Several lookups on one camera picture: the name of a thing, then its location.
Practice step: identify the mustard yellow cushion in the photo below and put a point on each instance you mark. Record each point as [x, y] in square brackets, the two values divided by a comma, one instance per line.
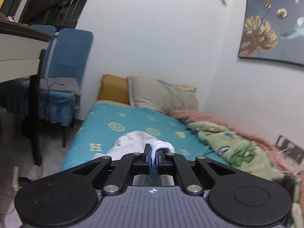
[114, 88]

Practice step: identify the green cartoon blanket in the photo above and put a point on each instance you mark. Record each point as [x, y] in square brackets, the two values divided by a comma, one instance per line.
[247, 156]

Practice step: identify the golden leaf wall painting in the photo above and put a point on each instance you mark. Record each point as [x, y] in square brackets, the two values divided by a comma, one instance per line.
[273, 30]

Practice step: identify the teal patterned bed sheet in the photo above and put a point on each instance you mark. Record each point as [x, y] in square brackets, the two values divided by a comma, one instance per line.
[105, 123]

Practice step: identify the dark barred window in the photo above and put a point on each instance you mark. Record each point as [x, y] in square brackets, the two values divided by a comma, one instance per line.
[58, 13]

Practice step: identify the white desk dark top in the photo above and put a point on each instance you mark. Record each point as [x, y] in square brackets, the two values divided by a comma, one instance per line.
[22, 52]

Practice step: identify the white garment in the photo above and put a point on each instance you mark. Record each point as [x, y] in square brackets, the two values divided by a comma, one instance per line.
[135, 142]

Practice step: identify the grey pillow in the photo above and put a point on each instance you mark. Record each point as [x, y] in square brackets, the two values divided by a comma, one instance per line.
[160, 96]

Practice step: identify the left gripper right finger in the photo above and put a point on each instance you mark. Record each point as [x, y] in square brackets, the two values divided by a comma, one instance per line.
[160, 161]

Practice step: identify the grey cloth on chair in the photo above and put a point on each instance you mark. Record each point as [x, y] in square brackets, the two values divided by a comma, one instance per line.
[60, 84]

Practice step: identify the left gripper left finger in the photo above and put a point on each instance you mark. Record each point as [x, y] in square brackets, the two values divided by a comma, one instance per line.
[146, 159]

